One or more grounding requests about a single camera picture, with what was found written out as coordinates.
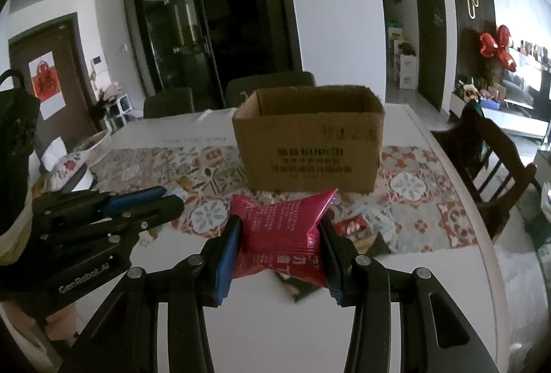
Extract white cube shelf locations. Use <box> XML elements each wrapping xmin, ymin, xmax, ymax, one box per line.
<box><xmin>105</xmin><ymin>95</ymin><xmax>130</xmax><ymax>128</ymax></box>

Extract stacked hallway storage boxes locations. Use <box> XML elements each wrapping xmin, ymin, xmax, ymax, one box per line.
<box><xmin>387</xmin><ymin>26</ymin><xmax>418</xmax><ymax>90</ymax></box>

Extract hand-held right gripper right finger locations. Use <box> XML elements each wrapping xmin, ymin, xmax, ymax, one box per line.
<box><xmin>318</xmin><ymin>217</ymin><xmax>500</xmax><ymax>373</ymax></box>

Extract red foil balloon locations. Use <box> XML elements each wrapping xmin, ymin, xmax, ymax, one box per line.
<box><xmin>480</xmin><ymin>25</ymin><xmax>517</xmax><ymax>70</ymax></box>

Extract dark sliding glass door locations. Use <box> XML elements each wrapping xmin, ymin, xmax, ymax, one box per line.
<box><xmin>122</xmin><ymin>0</ymin><xmax>304</xmax><ymax>111</ymax></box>

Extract dark cloth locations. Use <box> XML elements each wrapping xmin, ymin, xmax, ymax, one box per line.
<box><xmin>0</xmin><ymin>69</ymin><xmax>41</xmax><ymax>236</ymax></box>

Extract dark green snack packet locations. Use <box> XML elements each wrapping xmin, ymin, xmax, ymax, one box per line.
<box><xmin>275</xmin><ymin>270</ymin><xmax>321</xmax><ymax>303</ymax></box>

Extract white plastic basket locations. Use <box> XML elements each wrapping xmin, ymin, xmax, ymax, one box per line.
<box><xmin>75</xmin><ymin>129</ymin><xmax>113</xmax><ymax>165</ymax></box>

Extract magenta red snack packet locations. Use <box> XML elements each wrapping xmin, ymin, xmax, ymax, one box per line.
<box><xmin>230</xmin><ymin>188</ymin><xmax>339</xmax><ymax>288</ymax></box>

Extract brown entrance door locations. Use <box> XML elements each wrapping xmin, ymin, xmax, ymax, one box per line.
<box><xmin>9</xmin><ymin>13</ymin><xmax>97</xmax><ymax>141</ymax></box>

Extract dried flower bouquet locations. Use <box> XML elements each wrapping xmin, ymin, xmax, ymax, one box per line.
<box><xmin>88</xmin><ymin>84</ymin><xmax>121</xmax><ymax>120</ymax></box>

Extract white wall intercom panel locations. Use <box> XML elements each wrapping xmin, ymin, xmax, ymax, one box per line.
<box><xmin>90</xmin><ymin>56</ymin><xmax>110</xmax><ymax>85</ymax></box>

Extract red and white door poster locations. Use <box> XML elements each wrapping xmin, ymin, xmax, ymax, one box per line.
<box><xmin>29</xmin><ymin>51</ymin><xmax>65</xmax><ymax>119</ymax></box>

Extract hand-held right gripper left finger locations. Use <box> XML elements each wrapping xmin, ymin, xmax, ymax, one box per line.
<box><xmin>64</xmin><ymin>216</ymin><xmax>244</xmax><ymax>373</ymax></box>

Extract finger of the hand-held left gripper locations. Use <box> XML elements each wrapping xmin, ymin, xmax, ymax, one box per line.
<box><xmin>32</xmin><ymin>186</ymin><xmax>168</xmax><ymax>223</ymax></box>
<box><xmin>43</xmin><ymin>196</ymin><xmax>186</xmax><ymax>247</ymax></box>

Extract row of shelf ornaments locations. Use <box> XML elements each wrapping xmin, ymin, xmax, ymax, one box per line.
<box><xmin>514</xmin><ymin>39</ymin><xmax>551</xmax><ymax>68</ymax></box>

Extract white floral patterned tablecloth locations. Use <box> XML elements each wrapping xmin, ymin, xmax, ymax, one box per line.
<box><xmin>43</xmin><ymin>104</ymin><xmax>509</xmax><ymax>373</ymax></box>

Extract brown cardboard box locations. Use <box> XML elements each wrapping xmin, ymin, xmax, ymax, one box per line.
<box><xmin>232</xmin><ymin>84</ymin><xmax>385</xmax><ymax>196</ymax></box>

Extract dark green dining chair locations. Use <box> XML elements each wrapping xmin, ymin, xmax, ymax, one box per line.
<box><xmin>143</xmin><ymin>87</ymin><xmax>194</xmax><ymax>119</ymax></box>
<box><xmin>225</xmin><ymin>72</ymin><xmax>317</xmax><ymax>109</ymax></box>

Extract clear snack bar packet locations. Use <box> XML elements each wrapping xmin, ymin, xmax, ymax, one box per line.
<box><xmin>164</xmin><ymin>187</ymin><xmax>189</xmax><ymax>204</ymax></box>

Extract red and white snack packet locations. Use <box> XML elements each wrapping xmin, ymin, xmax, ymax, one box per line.
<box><xmin>333</xmin><ymin>216</ymin><xmax>366</xmax><ymax>237</ymax></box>

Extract dark wooden slatted chair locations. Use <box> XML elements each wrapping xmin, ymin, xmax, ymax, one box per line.
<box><xmin>430</xmin><ymin>100</ymin><xmax>539</xmax><ymax>240</ymax></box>

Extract black snack packet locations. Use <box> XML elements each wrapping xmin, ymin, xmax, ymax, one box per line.
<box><xmin>357</xmin><ymin>233</ymin><xmax>390</xmax><ymax>257</ymax></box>

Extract dark interior door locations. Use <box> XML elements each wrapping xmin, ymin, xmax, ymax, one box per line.
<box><xmin>412</xmin><ymin>0</ymin><xmax>448</xmax><ymax>111</ymax></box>

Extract floral tissue box cover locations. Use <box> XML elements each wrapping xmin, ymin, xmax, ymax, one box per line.
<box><xmin>41</xmin><ymin>138</ymin><xmax>89</xmax><ymax>190</ymax></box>

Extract white round electric cooker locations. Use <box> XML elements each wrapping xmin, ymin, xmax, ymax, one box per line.
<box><xmin>64</xmin><ymin>168</ymin><xmax>93</xmax><ymax>191</ymax></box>

